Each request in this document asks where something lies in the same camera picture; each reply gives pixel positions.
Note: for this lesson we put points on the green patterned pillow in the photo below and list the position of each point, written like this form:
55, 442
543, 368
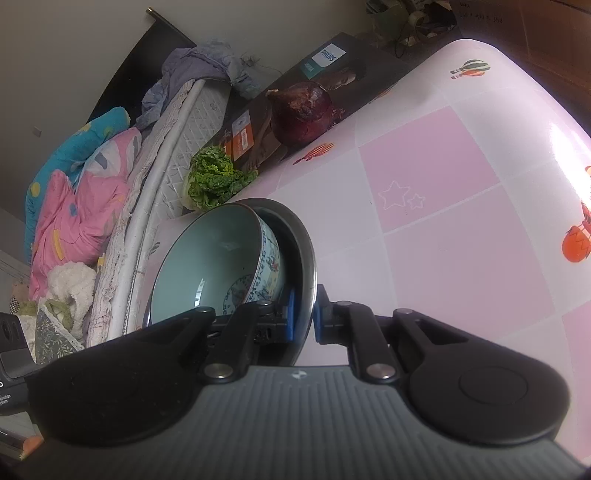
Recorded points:
53, 341

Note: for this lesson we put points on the grey clothes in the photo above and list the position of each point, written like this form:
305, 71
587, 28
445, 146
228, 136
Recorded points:
194, 60

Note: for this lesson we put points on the red onion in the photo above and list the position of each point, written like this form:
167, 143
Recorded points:
300, 115

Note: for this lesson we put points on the large brown carton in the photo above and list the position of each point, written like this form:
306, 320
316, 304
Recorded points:
531, 18

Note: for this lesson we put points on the pink and blue blanket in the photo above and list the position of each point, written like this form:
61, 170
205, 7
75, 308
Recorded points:
83, 207

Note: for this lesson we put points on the black headboard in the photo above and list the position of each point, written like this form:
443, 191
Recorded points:
138, 64

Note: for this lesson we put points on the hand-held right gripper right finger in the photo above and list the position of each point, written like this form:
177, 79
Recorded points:
322, 321

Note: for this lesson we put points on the teal ceramic bowl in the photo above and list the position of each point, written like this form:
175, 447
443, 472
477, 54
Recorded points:
203, 263

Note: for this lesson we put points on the napa cabbage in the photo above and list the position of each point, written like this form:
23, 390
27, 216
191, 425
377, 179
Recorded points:
212, 180

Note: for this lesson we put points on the dark printed flat box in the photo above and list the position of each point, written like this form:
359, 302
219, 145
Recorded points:
360, 60

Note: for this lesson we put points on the white fleece cloth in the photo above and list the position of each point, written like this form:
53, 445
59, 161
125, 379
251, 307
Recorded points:
69, 286

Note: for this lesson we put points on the large steel bowl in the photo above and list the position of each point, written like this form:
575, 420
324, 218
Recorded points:
307, 277

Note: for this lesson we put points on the white quilted mattress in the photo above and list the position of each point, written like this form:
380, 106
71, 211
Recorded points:
184, 138

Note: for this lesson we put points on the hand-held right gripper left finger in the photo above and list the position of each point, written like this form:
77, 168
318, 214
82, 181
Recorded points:
291, 318

